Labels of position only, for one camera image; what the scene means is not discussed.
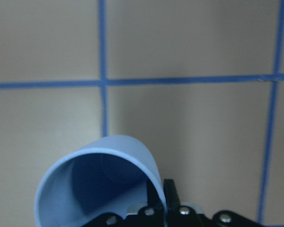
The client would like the blue cup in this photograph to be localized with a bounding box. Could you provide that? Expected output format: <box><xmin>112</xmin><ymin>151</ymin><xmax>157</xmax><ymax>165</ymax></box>
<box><xmin>35</xmin><ymin>135</ymin><xmax>166</xmax><ymax>227</ymax></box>

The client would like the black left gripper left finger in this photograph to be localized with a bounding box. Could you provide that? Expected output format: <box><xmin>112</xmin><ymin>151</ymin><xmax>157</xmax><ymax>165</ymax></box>
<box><xmin>85</xmin><ymin>180</ymin><xmax>165</xmax><ymax>227</ymax></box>

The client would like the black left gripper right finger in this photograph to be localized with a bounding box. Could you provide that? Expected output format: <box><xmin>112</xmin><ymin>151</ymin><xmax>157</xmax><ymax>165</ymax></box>
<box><xmin>163</xmin><ymin>179</ymin><xmax>260</xmax><ymax>227</ymax></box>

